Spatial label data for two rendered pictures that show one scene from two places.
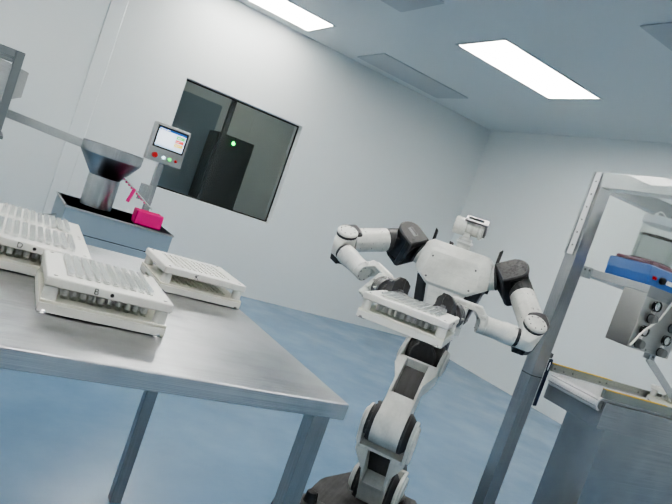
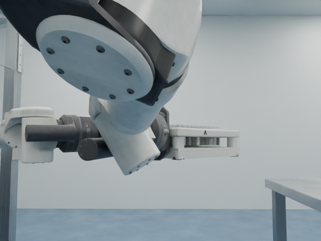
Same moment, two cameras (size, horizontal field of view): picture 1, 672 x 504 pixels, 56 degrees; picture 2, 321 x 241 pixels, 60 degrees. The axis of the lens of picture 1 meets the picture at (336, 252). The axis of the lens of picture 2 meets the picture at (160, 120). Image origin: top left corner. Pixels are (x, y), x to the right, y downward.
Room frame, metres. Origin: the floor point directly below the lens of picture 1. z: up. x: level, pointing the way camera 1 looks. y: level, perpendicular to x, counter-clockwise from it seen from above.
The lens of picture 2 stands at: (2.49, 0.10, 1.00)
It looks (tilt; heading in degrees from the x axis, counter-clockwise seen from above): 4 degrees up; 211
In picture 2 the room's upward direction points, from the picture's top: straight up
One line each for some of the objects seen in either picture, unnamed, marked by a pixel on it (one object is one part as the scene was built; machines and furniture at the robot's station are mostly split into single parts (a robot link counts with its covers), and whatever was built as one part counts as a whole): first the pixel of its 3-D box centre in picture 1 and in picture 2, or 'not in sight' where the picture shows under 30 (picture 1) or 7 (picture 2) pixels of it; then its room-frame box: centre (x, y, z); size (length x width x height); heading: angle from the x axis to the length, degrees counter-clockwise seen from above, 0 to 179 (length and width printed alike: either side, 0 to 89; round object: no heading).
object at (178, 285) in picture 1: (189, 284); not in sight; (1.86, 0.38, 0.86); 0.24 x 0.24 x 0.02; 31
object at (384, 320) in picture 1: (407, 324); (177, 150); (1.79, -0.26, 0.97); 0.24 x 0.24 x 0.02; 73
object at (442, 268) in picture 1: (452, 281); not in sight; (2.44, -0.46, 1.11); 0.34 x 0.30 x 0.36; 73
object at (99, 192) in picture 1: (115, 180); not in sight; (3.87, 1.42, 0.95); 0.49 x 0.36 x 0.38; 120
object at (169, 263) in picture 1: (194, 269); not in sight; (1.86, 0.38, 0.91); 0.25 x 0.24 x 0.02; 31
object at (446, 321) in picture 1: (413, 308); (177, 133); (1.79, -0.26, 1.02); 0.25 x 0.24 x 0.02; 73
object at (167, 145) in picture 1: (158, 173); not in sight; (4.08, 1.25, 1.07); 0.23 x 0.10 x 0.62; 120
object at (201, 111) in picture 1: (227, 154); not in sight; (6.77, 1.44, 1.43); 1.38 x 0.01 x 1.16; 120
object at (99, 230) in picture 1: (95, 271); not in sight; (3.85, 1.36, 0.38); 0.63 x 0.57 x 0.76; 120
